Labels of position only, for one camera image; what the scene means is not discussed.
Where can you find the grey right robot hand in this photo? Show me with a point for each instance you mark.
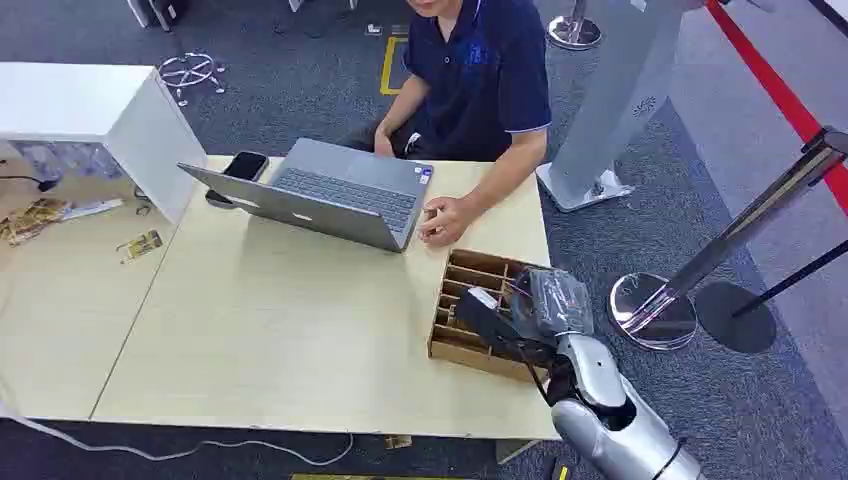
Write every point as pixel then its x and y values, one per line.
pixel 553 305

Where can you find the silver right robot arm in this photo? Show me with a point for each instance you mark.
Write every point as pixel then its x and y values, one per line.
pixel 616 430

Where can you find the wooden card box with slots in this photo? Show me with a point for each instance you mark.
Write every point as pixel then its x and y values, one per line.
pixel 464 344

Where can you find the person's left hand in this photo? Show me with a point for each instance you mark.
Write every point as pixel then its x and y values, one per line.
pixel 447 222

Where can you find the white standing sign panel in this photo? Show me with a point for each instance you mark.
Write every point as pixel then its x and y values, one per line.
pixel 616 93

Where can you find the grey open laptop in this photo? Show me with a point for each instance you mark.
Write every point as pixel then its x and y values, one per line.
pixel 344 192

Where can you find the person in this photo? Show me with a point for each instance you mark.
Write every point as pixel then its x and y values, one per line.
pixel 477 79

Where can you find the chrome stanchion base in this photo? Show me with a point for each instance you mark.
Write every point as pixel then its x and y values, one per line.
pixel 574 30

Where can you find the red barrier belt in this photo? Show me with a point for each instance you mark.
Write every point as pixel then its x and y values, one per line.
pixel 775 86

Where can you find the black smartphone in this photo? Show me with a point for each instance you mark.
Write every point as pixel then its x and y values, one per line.
pixel 246 166

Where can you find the chrome star chair base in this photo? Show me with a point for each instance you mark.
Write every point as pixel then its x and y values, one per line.
pixel 189 71

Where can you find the white paper strip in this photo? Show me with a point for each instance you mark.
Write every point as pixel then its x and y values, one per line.
pixel 93 208

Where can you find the white cabinet box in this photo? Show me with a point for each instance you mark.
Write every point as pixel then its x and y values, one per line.
pixel 99 106

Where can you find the yellow printed card pile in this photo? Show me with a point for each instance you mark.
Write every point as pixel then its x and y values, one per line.
pixel 30 220

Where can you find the chrome stanchion post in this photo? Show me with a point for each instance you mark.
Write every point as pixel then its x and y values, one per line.
pixel 702 265

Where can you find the black stanchion post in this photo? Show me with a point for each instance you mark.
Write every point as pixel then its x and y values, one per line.
pixel 735 318

